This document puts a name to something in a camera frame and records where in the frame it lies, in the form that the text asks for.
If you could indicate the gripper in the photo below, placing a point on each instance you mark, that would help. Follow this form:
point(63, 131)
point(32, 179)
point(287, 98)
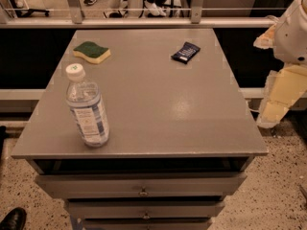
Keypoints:
point(290, 39)

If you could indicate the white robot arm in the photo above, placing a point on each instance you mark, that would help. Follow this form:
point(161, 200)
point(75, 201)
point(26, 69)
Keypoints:
point(288, 40)

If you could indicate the clear blue-labelled plastic bottle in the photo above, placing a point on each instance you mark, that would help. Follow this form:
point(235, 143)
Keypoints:
point(86, 105)

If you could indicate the dark blue snack packet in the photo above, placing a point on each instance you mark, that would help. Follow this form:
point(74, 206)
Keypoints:
point(186, 53)

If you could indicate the grey drawer cabinet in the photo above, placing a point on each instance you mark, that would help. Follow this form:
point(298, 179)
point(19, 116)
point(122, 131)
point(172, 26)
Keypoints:
point(181, 135)

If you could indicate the white shoe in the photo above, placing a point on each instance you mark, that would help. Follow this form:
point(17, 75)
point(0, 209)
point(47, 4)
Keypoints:
point(154, 9)

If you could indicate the green and yellow sponge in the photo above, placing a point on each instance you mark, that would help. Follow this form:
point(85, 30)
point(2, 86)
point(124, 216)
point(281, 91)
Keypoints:
point(91, 52)

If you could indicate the grey metal railing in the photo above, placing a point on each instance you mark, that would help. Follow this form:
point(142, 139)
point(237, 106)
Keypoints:
point(58, 14)

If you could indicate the black leather shoe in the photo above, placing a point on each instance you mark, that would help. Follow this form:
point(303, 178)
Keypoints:
point(14, 220)

